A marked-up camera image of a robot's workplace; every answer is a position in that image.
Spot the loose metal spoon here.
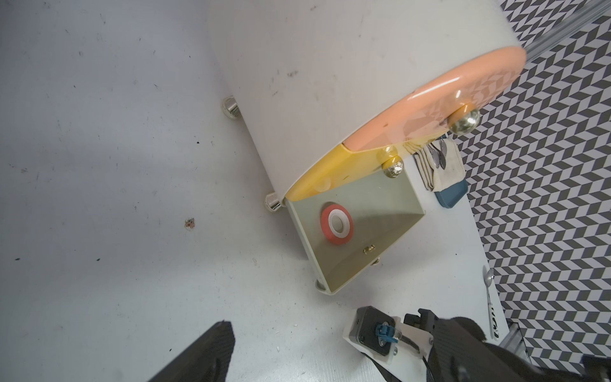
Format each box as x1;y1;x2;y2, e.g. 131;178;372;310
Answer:
484;268;500;341

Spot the white round drawer cabinet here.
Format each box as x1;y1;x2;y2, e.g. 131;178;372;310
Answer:
206;1;526;203

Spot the red tape roll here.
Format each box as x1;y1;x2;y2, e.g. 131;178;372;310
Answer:
320;204;354;245

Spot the teal tray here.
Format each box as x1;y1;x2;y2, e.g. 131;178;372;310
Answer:
434;179;468;209

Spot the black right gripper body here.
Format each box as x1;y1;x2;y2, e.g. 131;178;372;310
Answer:
405;307;611;382

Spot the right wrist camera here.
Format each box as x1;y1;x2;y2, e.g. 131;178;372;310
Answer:
342;306;437;366

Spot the orange top drawer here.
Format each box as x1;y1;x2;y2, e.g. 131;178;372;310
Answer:
344;46;526;152

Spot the yellow drawer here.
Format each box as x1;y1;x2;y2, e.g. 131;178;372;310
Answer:
285;138;432;202

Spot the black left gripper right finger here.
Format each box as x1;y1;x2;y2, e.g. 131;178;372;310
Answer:
425;317;525;381

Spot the beige folded cloth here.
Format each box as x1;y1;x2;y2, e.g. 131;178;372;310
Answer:
414;138;466;192

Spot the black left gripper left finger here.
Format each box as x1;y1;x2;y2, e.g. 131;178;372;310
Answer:
150;321;235;382

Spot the grey bottom drawer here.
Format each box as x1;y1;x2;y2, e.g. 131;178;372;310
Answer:
286;172;425;295

